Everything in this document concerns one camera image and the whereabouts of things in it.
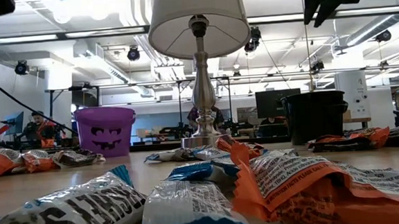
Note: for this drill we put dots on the blue white Hershey's candy bar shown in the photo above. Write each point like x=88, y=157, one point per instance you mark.
x=167, y=155
x=278, y=153
x=188, y=210
x=207, y=153
x=70, y=213

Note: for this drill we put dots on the white cylindrical tank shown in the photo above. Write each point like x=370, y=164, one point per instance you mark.
x=352, y=94

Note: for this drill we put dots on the black computer monitor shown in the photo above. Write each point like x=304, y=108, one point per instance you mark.
x=277, y=103

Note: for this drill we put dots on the black plastic bucket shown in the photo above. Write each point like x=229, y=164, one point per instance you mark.
x=314, y=119

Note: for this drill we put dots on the silver lamp with white shade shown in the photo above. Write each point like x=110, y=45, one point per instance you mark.
x=197, y=21

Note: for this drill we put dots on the blue screen monitor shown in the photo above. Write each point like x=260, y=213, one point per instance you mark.
x=14, y=123

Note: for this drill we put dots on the person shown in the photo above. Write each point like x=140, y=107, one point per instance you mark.
x=220, y=117
x=39, y=127

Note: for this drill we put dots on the purple pumpkin face bucket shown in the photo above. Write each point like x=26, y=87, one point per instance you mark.
x=104, y=121

